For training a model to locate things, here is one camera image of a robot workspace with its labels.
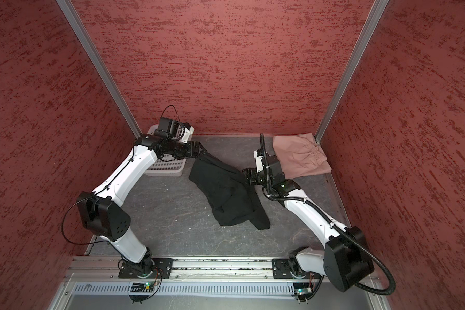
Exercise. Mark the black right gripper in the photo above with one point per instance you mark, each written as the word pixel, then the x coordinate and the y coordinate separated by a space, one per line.
pixel 250 178

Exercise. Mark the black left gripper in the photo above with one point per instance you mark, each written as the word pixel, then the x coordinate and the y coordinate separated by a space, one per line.
pixel 189 153

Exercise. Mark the black shorts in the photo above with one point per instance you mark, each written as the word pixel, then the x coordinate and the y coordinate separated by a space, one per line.
pixel 231 199

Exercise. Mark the pink drawstring shorts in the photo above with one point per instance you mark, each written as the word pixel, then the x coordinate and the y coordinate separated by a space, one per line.
pixel 300 155

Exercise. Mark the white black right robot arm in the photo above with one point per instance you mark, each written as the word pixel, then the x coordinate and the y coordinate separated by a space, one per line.
pixel 344 259

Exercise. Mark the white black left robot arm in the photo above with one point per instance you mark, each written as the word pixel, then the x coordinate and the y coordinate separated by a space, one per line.
pixel 101 209

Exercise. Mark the white perforated plastic basket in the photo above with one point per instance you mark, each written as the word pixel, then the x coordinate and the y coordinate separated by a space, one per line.
pixel 167 165

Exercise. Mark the right green circuit board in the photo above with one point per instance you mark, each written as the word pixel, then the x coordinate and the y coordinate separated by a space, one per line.
pixel 302 291

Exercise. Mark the green circuit board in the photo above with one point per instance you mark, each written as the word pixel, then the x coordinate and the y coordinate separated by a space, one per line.
pixel 302 291
pixel 143 288

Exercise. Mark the left green circuit board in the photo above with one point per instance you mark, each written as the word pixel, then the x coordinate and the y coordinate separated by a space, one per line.
pixel 143 288

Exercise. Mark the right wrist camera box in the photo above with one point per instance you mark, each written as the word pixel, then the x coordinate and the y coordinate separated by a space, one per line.
pixel 270 162

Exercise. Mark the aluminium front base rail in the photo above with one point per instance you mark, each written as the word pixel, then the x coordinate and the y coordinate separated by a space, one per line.
pixel 184 269

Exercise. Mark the white slotted cable duct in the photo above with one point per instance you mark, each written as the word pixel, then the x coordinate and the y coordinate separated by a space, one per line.
pixel 201 289

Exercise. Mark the aluminium left corner post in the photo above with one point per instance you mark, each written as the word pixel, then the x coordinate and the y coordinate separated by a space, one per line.
pixel 89 47

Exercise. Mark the aluminium corner post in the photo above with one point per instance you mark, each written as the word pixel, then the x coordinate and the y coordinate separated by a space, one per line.
pixel 372 20
pixel 89 47

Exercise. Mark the aluminium right corner post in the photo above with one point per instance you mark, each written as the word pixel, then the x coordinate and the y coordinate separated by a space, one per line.
pixel 372 20

